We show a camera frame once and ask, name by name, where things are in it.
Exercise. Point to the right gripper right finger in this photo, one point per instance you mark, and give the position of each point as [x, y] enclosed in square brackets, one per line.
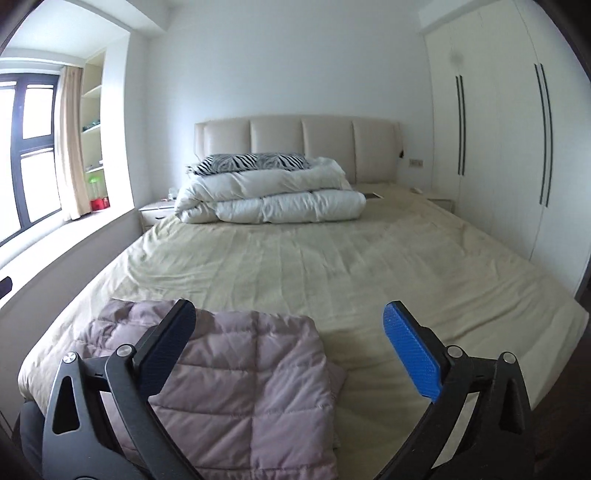
[478, 422]

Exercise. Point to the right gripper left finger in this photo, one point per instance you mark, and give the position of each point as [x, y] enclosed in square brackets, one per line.
[78, 438]

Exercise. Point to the lilac quilted puffer jacket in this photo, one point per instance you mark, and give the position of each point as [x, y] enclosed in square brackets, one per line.
[252, 396]

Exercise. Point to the red box on shelf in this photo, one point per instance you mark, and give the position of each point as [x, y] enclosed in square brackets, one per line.
[99, 204]

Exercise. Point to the green object on shelf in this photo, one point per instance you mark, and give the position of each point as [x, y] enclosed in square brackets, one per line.
[94, 187]

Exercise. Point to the white left nightstand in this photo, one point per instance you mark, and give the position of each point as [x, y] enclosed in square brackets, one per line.
[151, 214]

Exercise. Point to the beige curtain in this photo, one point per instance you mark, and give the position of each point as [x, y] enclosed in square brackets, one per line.
[69, 163]

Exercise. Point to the dark framed window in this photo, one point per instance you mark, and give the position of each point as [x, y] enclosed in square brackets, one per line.
[29, 190]

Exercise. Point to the beige bed sheet mattress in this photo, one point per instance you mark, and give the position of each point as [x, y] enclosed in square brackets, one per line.
[467, 287]

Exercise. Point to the zebra striped pillow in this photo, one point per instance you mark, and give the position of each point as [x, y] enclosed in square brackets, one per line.
[237, 163]

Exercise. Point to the white folded duvet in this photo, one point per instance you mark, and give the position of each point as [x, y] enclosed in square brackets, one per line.
[318, 194]

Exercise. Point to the cream padded headboard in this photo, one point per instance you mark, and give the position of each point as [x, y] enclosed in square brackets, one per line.
[367, 149]

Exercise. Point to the white wardrobe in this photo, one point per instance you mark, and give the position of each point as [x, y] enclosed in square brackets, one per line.
[511, 109]

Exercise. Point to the white wall shelf unit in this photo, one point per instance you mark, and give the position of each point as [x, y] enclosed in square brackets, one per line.
[90, 118]

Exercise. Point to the wall power socket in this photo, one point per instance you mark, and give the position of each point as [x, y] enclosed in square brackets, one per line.
[416, 162]

